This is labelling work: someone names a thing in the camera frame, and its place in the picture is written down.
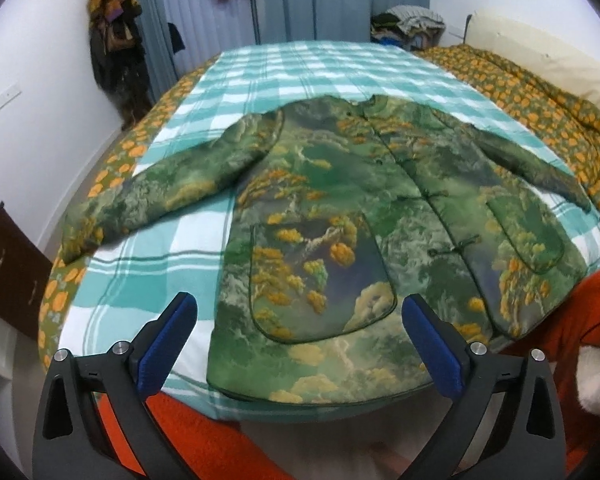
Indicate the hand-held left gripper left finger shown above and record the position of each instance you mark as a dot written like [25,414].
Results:
[166,345]

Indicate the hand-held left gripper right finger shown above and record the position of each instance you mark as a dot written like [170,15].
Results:
[430,345]

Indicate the green landscape print padded jacket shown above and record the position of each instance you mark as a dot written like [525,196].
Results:
[330,185]

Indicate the pile of clothes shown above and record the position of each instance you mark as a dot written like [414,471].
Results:
[405,22]

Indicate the orange fleece garment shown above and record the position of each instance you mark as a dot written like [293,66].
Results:
[580,320]

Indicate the orange floral quilt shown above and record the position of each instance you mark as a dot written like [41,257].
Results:
[530,90]

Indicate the brown wooden cabinet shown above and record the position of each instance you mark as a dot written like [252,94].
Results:
[10,270]

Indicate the cream pillow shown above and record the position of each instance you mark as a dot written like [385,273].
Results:
[540,55]

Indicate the teal plaid blanket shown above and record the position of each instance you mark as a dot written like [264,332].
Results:
[280,75]

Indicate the black hanging garment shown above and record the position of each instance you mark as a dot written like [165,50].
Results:
[176,36]

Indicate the metal rack pole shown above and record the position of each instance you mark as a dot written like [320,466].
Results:
[254,10]

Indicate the blue curtain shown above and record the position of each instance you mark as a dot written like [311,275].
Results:
[320,0]

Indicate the white wall switch plate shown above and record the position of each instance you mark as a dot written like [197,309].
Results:
[2,100]

